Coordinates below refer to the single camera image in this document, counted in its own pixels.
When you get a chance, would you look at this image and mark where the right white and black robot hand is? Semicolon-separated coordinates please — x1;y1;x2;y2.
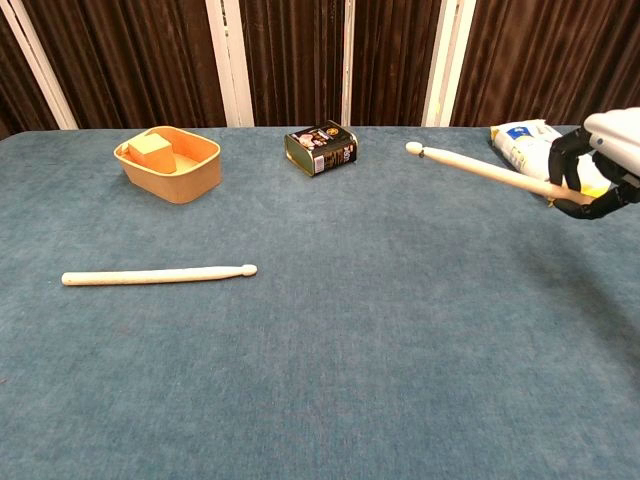
547;106;640;222

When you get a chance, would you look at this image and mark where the light wooden drumstick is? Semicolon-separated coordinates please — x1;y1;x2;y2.
61;263;259;288
405;141;596;206

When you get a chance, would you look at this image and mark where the white and yellow snack bag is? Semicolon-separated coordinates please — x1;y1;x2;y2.
489;118;614;207

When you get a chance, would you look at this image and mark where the dark brown curtain panel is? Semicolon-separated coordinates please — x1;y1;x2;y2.
238;0;347;127
0;14;59;141
351;0;445;127
451;0;640;128
22;0;228;130

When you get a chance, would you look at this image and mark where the thin white stand pole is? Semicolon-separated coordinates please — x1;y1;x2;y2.
341;0;357;127

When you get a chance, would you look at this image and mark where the dark rectangular tin can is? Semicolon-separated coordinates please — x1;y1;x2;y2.
283;119;360;178

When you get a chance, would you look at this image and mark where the blue felt table cover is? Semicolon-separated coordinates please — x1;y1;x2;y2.
0;124;640;480

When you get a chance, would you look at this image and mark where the orange oval tray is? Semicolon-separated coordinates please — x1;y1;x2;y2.
113;125;223;205

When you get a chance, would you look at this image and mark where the yellow-orange cube block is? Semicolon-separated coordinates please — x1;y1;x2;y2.
127;132;177;175

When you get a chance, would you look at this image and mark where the white frame post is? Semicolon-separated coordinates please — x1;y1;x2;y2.
204;0;256;128
421;0;477;128
0;0;79;131

